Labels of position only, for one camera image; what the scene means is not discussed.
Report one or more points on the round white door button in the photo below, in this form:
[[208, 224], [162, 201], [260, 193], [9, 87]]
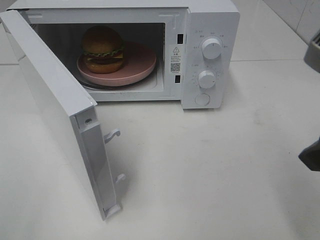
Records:
[[202, 99]]

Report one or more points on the pink round plate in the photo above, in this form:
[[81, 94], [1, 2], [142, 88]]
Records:
[[139, 61]]

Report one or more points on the white microwave door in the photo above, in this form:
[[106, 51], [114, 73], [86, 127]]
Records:
[[68, 111]]

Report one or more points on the burger with lettuce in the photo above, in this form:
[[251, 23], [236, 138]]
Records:
[[103, 50]]

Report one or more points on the glass microwave turntable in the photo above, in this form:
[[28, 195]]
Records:
[[146, 84]]

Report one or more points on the lower white timer knob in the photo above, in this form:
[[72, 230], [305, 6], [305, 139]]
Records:
[[206, 79]]

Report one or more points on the white warning label sticker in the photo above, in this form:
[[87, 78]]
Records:
[[175, 58]]

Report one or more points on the white microwave oven body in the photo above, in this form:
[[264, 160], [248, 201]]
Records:
[[157, 24]]

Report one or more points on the upper white power knob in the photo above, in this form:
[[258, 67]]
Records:
[[211, 47]]

